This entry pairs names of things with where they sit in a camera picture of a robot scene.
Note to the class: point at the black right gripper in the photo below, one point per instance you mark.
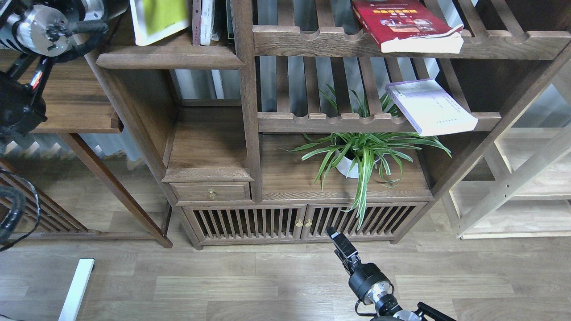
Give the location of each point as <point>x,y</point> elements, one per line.
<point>366,280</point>

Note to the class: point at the pale lavender cover book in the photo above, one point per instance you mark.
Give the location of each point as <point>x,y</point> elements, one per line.
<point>429,108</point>

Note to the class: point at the yellow green cover book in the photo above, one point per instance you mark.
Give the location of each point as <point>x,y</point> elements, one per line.
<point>154,20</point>

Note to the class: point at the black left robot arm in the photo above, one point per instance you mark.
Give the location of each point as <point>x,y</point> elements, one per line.
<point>44,32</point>

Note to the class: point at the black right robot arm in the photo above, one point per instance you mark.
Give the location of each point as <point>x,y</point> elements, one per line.
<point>396,313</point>

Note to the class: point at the white plant pot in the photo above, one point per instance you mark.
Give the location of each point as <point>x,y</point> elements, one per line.
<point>346,167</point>

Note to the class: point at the spider plant green leaves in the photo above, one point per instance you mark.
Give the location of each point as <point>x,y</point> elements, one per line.
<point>366,152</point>

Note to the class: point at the dark wooden bookshelf cabinet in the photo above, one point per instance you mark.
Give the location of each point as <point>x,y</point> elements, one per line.
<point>225,116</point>

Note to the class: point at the brass drawer knob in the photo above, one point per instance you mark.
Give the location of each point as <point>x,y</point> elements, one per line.
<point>212,194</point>

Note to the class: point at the red cover book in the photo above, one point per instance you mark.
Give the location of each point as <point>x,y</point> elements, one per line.
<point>407,26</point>

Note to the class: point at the dark green upright book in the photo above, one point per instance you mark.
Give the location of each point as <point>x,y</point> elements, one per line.
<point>230,25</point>

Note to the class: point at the white spine upright book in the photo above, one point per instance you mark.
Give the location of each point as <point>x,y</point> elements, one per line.
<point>211,21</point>

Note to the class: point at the brown spine upright book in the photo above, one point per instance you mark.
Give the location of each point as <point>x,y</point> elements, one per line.
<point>196,16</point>

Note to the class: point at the white bar on floor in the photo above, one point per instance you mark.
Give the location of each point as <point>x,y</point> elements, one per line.
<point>78,286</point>

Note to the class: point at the dark wooden side table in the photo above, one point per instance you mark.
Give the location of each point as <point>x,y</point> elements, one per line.
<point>76,104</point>

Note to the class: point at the light wooden shelf frame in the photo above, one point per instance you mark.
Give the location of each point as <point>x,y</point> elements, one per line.
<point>529,192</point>

